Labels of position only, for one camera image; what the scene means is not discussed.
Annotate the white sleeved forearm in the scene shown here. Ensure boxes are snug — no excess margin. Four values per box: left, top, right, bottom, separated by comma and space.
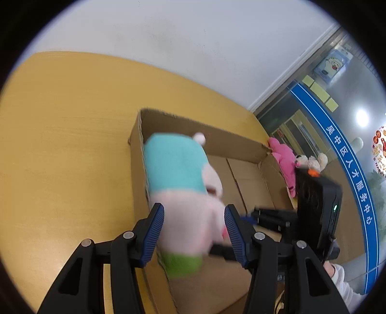
323, 261, 367, 313

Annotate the teal pink plush doll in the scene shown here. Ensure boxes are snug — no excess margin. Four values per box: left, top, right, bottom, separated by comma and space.
143, 132, 227, 278

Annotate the cartoon poster on glass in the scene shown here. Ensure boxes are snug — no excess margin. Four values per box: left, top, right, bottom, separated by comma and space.
313, 46, 353, 84

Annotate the beige teddy bear plush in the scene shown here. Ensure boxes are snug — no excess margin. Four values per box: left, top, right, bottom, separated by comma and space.
295, 153, 328, 173

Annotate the brown cardboard box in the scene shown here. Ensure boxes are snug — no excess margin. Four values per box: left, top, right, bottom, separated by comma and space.
129, 108, 294, 313

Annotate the pink plush toy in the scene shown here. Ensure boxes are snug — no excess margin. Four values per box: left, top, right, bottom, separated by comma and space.
268, 137, 296, 198

